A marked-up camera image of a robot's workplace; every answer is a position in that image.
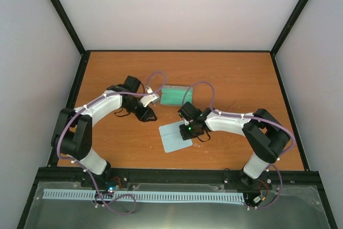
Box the light blue slotted cable duct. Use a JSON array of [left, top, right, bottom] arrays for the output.
[[42, 189, 244, 205]]

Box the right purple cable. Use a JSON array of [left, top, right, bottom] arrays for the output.
[[182, 80, 296, 210]]

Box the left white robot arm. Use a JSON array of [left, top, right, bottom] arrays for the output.
[[51, 76, 159, 188]]

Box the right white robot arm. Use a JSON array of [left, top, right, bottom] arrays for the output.
[[178, 102, 293, 188]]

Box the light blue cleaning cloth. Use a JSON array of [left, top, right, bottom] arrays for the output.
[[159, 121, 192, 153]]

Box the black aluminium frame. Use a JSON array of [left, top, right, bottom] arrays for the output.
[[16, 0, 339, 229]]

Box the grey glasses case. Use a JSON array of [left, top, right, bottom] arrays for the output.
[[160, 85, 193, 106]]

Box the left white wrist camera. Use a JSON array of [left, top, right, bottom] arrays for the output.
[[140, 86, 160, 107]]

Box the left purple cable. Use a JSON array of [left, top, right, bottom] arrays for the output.
[[57, 71, 168, 215]]

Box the purple cable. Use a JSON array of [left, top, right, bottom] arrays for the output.
[[57, 71, 168, 215], [182, 80, 296, 210]]

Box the metal front plate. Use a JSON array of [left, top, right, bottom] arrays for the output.
[[24, 182, 330, 228]]

